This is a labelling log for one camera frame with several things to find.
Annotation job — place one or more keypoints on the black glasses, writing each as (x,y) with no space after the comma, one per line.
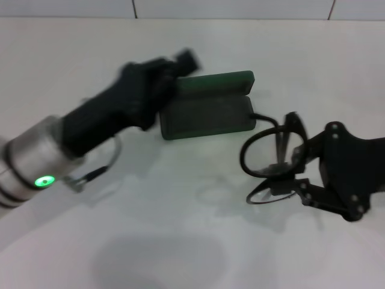
(302,129)

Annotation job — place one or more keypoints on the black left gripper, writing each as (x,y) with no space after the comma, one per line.
(126,102)

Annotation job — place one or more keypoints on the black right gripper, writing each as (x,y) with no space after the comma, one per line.
(349,168)

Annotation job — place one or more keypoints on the green glasses case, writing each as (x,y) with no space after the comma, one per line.
(210,120)

